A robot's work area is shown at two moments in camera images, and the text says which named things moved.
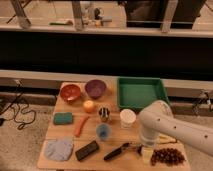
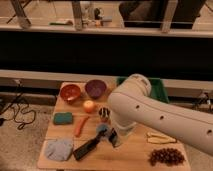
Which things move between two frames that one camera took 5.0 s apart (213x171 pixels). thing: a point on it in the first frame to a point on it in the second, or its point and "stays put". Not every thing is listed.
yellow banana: (163, 139) stays put
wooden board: (89, 132) stays put
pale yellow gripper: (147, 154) to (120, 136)
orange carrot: (82, 121) stays put
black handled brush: (123, 147) to (102, 132)
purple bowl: (95, 88) stays put
